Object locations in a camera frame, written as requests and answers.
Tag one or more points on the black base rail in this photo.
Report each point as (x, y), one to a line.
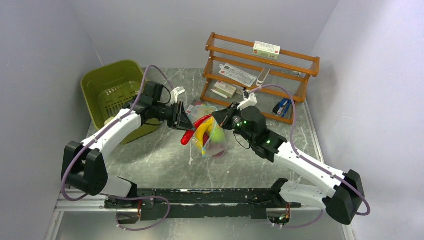
(204, 203)

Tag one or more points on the small white box lower shelf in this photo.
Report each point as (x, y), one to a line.
(224, 90)

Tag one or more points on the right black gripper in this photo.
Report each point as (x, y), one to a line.
(224, 116)

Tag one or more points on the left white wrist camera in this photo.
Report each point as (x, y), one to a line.
(175, 93)

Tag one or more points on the orange wooden shelf rack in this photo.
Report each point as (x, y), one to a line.
(288, 76)

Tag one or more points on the white green box on shelf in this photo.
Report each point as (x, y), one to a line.
(266, 50)

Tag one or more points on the yellow banana toy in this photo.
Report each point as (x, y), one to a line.
(203, 128)

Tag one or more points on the clear zip bag blue zipper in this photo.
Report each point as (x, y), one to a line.
(199, 111)

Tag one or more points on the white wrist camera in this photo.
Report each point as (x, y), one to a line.
(175, 93)
(249, 99)

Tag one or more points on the blue stapler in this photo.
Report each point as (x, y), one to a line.
(281, 108)

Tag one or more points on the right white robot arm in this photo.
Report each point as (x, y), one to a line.
(340, 194)

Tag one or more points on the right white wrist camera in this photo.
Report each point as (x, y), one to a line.
(249, 99)

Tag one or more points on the olive green plastic basket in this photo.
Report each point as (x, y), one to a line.
(108, 92)

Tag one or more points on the purple onion toy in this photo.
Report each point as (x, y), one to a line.
(220, 154)

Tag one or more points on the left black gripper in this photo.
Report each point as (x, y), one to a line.
(183, 121)

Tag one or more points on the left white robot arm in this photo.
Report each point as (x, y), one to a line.
(83, 165)

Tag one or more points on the green lime toy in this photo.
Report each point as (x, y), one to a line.
(217, 135)

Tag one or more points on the flat white packaged item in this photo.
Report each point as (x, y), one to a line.
(237, 75)

